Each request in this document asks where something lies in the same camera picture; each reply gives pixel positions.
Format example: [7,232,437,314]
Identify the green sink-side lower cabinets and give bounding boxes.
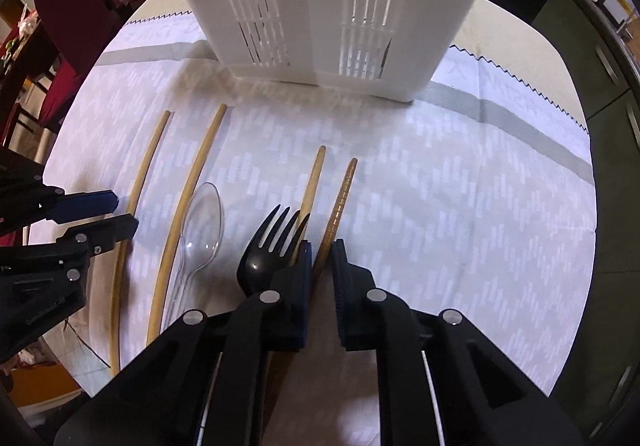
[529,0,640,446]

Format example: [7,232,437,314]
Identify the black plastic fork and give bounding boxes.
[237,205,304,300]

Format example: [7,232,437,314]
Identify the light wooden chopstick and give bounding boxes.
[145,104,229,350]
[292,145,329,260]
[109,110,174,377]

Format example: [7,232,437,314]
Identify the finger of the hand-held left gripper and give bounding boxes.
[0,213,140,285]
[0,149,120,238]

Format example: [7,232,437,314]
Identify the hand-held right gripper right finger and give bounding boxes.
[330,239,586,446]

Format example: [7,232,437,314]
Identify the clear plastic spoon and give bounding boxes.
[164,182,225,323]

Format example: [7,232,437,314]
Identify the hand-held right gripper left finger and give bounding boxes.
[52,240,313,446]

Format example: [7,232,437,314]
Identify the white slotted utensil holder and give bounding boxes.
[150,0,512,104]

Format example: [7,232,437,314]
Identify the ridged-tip wooden chopstick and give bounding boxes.
[311,157,359,285]

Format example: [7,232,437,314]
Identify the red upholstered wooden chair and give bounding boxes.
[0,0,126,162]

